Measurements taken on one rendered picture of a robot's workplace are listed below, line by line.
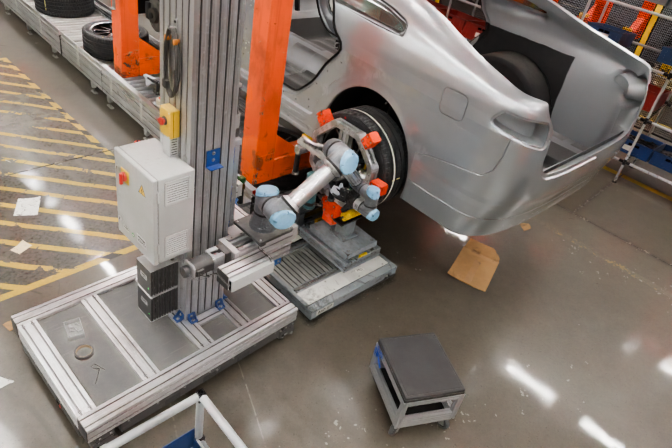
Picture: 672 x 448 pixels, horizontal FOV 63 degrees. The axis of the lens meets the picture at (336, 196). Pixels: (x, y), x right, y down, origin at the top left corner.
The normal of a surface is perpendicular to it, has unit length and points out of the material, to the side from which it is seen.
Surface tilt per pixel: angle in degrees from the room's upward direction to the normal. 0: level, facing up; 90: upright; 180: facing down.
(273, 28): 90
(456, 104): 90
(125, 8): 90
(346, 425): 0
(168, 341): 0
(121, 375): 0
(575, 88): 90
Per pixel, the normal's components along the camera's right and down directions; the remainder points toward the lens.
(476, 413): 0.17, -0.83
